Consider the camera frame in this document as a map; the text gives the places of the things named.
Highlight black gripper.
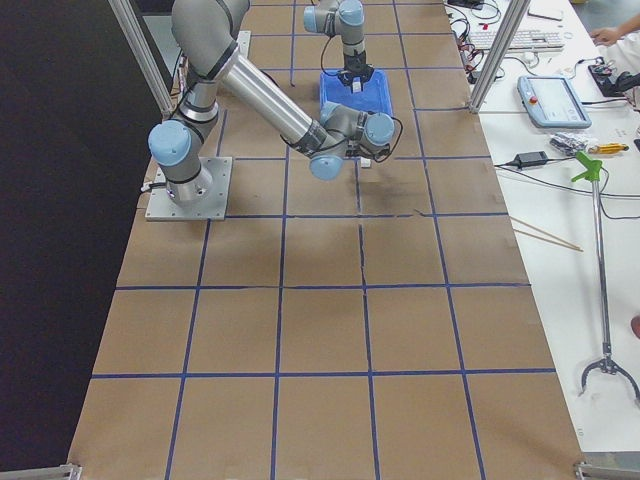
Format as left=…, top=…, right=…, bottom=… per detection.
left=339, top=52, right=374, bottom=85
left=345, top=141, right=362, bottom=157

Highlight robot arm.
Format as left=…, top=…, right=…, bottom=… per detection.
left=148, top=1, right=401, bottom=207
left=303, top=0, right=375, bottom=92

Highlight blue plastic tray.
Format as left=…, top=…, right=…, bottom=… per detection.
left=319, top=70, right=394, bottom=124

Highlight person hand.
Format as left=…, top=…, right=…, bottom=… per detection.
left=590, top=27, right=621, bottom=46

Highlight black power adapter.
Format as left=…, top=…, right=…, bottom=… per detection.
left=514, top=151, right=548, bottom=169

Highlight white keyboard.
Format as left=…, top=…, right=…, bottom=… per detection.
left=468, top=30, right=565, bottom=51

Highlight teach pendant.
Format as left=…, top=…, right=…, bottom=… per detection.
left=517, top=76, right=592, bottom=129

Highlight wooden chopsticks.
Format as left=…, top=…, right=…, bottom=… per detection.
left=510, top=216, right=583, bottom=252

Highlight yellow tool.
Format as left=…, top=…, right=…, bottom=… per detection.
left=588, top=143, right=629, bottom=155

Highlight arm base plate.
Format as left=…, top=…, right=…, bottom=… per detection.
left=236, top=30, right=251, bottom=65
left=145, top=157, right=233, bottom=221

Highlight aluminium frame post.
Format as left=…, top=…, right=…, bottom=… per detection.
left=468, top=0, right=530, bottom=114

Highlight green handled reach grabber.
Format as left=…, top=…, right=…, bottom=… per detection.
left=571, top=151, right=639, bottom=406

